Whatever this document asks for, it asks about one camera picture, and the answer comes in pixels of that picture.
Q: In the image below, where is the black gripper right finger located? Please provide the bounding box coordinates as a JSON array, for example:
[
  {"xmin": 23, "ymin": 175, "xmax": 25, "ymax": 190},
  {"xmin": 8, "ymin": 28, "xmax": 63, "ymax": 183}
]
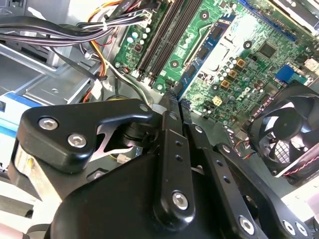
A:
[{"xmin": 180, "ymin": 98, "xmax": 315, "ymax": 239}]

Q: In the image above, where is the blue RAM stick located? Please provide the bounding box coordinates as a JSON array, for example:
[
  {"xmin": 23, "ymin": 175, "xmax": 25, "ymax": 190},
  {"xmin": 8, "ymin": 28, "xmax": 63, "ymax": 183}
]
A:
[{"xmin": 173, "ymin": 13, "xmax": 236, "ymax": 98}]

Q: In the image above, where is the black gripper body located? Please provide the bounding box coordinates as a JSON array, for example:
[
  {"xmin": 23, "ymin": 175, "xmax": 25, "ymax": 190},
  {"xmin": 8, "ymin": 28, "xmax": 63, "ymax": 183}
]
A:
[{"xmin": 51, "ymin": 149, "xmax": 236, "ymax": 239}]

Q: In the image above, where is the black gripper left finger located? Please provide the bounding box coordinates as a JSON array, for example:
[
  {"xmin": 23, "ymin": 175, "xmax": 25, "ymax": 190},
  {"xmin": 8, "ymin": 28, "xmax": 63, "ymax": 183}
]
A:
[{"xmin": 8, "ymin": 90, "xmax": 197, "ymax": 227}]

